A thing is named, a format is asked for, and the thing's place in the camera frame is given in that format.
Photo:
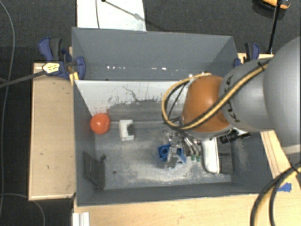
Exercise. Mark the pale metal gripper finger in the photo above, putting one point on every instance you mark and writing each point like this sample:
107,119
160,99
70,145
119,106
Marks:
174,158
168,160

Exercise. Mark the blue plastic block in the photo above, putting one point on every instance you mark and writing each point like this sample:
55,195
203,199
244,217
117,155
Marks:
163,150

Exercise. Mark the white brush with black bristles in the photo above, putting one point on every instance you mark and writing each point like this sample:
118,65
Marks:
211,156

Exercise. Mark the black flat grid plate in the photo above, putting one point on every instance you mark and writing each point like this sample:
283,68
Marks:
94,168

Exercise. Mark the orange ball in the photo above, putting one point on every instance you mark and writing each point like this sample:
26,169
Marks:
100,123

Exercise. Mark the grey metal bin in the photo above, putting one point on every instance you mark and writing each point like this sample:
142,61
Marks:
141,55

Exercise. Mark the pale wood board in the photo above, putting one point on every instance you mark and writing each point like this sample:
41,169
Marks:
51,138

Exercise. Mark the black cylinder on white bracket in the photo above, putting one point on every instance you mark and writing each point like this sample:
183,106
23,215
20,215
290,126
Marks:
229,137

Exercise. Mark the white plastic bracket block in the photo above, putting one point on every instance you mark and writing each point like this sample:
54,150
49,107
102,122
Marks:
123,132

